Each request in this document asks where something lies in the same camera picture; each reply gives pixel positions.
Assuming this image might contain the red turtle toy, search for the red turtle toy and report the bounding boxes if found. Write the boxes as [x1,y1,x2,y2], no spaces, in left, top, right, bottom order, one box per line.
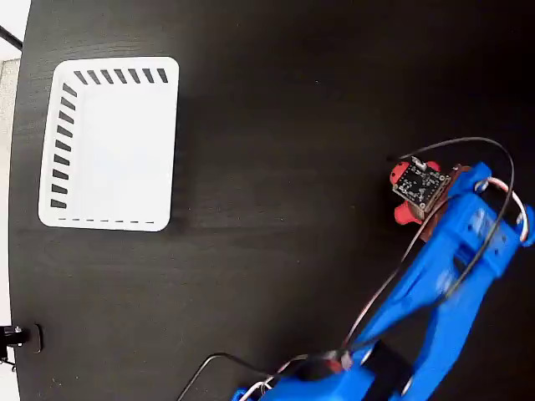
[389,160,442,226]

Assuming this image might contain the white plastic basket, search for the white plastic basket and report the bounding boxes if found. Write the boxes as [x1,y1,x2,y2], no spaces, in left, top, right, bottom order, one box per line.
[37,56,181,233]

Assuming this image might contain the black table clamp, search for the black table clamp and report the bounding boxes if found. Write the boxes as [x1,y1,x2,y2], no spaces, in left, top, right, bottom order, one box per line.
[0,323,44,373]

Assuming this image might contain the black metal bar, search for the black metal bar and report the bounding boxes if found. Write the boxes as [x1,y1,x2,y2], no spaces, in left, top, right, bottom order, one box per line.
[0,25,24,49]

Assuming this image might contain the bare camera circuit board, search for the bare camera circuit board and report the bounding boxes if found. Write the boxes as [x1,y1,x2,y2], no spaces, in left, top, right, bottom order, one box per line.
[391,156,452,212]

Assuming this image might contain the red and white servo wire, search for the red and white servo wire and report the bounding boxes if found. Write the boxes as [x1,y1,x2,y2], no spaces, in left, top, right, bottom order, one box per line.
[480,177,530,242]

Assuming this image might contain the black camera cable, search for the black camera cable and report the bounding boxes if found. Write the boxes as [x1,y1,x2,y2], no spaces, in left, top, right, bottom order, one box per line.
[175,136,516,401]

